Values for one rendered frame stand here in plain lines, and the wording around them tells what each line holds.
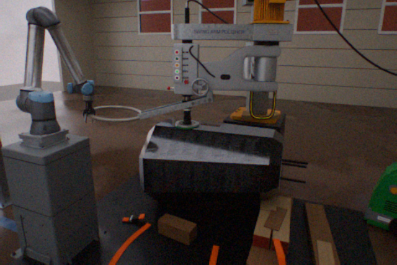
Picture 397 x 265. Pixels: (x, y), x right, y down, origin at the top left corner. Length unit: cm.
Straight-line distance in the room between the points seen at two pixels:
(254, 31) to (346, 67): 631
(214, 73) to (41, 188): 148
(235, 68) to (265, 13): 48
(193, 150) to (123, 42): 835
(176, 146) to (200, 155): 23
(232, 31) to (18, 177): 184
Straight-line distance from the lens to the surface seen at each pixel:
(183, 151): 225
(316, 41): 824
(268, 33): 223
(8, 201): 331
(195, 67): 221
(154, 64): 961
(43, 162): 189
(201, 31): 220
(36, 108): 202
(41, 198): 204
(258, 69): 228
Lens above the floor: 150
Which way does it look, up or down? 15 degrees down
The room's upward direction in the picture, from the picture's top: 1 degrees clockwise
